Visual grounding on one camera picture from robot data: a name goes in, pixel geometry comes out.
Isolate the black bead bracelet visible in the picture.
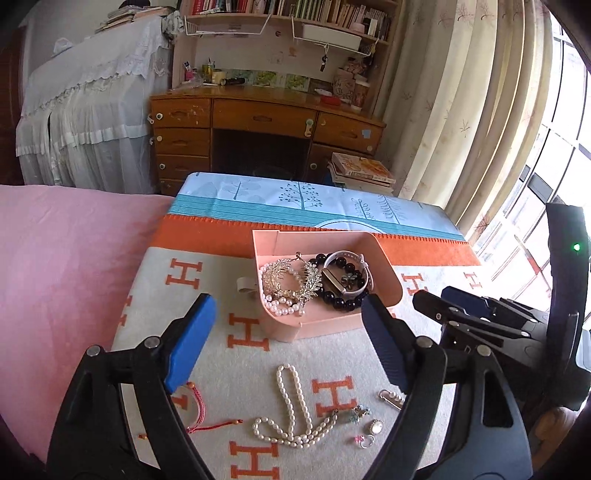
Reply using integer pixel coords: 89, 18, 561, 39
307, 252, 373, 311

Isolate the white pearl bracelet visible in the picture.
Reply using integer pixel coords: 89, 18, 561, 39
263, 294, 307, 318

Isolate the pink jewelry tray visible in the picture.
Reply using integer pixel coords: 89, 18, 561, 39
252, 230, 402, 342

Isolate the person's right hand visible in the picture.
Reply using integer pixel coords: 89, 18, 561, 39
531, 407, 582, 471

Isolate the pearl safety pin brooch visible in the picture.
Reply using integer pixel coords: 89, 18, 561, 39
378, 389, 406, 411

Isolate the teal flower brooch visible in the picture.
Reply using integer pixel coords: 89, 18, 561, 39
341, 404, 372, 424

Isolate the white orange H blanket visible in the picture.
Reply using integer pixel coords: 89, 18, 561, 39
113, 214, 481, 479

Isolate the stack of books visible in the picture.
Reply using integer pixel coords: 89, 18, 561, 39
328, 152, 396, 195

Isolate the pink bed sheet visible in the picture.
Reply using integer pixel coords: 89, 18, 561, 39
1, 186, 172, 460

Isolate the beige floral curtain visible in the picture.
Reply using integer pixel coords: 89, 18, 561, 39
376, 0, 553, 241

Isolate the blue patterned bedding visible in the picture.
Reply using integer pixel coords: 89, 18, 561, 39
169, 173, 464, 241

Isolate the wooden desk with drawers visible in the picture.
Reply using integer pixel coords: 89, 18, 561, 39
149, 86, 385, 196

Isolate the wooden bookshelf hutch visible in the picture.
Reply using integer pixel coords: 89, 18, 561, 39
171, 1, 403, 115

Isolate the white lace covered furniture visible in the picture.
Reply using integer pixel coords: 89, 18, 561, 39
16, 15, 172, 194

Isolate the window frame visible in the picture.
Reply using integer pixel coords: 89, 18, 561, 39
475, 23, 590, 311

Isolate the red string bracelet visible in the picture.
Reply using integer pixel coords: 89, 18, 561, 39
138, 381, 243, 439

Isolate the long pearl necklace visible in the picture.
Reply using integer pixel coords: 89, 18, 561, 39
251, 363, 341, 449

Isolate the white wire shelf basket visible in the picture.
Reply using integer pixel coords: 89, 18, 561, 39
290, 17, 377, 57

